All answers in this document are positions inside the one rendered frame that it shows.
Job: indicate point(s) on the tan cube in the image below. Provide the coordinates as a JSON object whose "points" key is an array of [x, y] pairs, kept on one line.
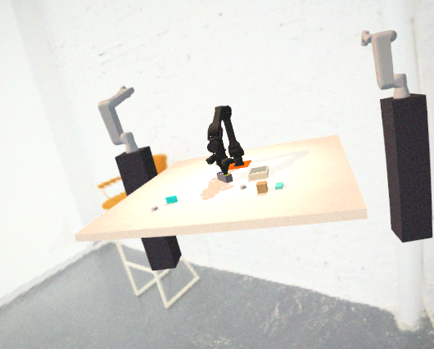
{"points": [[262, 187]]}

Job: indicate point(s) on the beige square tray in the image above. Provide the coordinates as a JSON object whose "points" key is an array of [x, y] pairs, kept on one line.
{"points": [[259, 173]]}

